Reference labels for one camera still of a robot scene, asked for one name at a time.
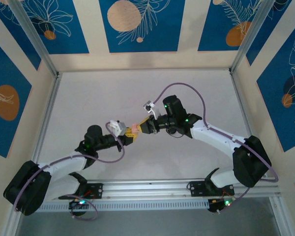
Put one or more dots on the pink earbud charging case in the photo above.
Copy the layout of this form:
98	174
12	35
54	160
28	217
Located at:
135	128

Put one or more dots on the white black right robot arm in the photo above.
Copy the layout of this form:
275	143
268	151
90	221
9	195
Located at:
250	164

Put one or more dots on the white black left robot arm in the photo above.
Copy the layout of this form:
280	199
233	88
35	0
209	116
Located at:
64	164

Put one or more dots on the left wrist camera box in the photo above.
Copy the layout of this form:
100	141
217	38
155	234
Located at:
118	127

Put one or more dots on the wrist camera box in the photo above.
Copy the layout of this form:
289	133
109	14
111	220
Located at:
148	105
118	127

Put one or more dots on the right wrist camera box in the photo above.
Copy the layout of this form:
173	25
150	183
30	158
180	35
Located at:
148	105

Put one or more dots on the aluminium mounting rail frame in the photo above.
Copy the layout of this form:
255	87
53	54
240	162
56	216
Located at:
150	188

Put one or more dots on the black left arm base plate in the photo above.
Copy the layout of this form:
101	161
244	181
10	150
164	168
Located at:
96	190

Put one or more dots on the aluminium table side rail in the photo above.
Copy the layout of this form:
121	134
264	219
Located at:
50	103
241	103

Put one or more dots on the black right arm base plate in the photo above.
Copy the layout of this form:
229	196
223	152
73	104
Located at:
196	188

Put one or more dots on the aluminium frame post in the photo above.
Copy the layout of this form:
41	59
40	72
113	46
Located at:
34	37
250	37

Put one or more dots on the aluminium frame leg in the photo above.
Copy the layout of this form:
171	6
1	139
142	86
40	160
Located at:
8	226
281	218

